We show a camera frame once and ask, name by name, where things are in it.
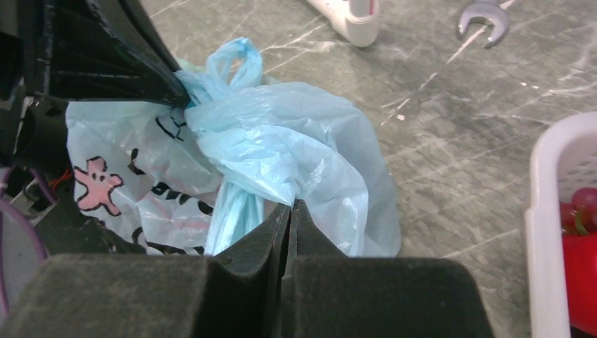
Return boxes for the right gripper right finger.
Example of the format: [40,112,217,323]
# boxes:
[279,201,494,337]

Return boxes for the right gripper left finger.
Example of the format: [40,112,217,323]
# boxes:
[1,205,291,337]

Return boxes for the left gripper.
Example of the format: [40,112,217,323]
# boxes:
[0,0,191,255]

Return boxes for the light blue plastic bag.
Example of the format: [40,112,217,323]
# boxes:
[65,38,401,257]

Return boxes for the white plastic basket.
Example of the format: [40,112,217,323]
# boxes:
[524,111,596,337]

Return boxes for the silver wrench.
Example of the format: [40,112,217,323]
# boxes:
[457,0,510,49]

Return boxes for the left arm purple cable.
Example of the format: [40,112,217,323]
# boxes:
[0,165,59,323]

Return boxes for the light red fake grapes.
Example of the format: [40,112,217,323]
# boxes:
[560,187,596,235]

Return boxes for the white pvc pipe frame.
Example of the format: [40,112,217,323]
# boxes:
[306,0,380,48]

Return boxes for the red fake apple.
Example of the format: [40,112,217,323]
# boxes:
[563,234,596,336]

